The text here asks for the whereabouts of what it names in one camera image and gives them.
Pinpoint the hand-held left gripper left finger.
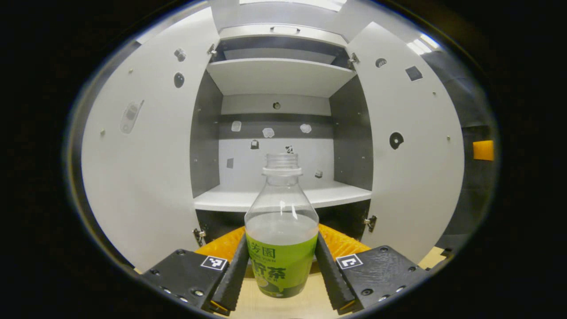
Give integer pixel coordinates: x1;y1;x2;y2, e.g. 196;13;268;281
142;226;249;316

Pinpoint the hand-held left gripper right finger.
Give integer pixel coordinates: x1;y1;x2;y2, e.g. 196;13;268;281
315;223;431;315

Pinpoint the green label clear bottle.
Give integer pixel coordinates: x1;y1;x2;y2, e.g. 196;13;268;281
244;153;319;299

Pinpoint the white cabinet door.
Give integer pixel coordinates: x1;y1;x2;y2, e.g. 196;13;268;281
81;7;221;273
346;21;466;265

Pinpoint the white and grey cabinet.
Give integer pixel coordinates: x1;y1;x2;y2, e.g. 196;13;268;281
190;23;375;246

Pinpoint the white cabinet drawer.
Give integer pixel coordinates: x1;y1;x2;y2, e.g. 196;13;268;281
218;24;348;47

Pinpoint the black backdrop cloth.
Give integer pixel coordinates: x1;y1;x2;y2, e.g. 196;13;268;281
66;40;499;266

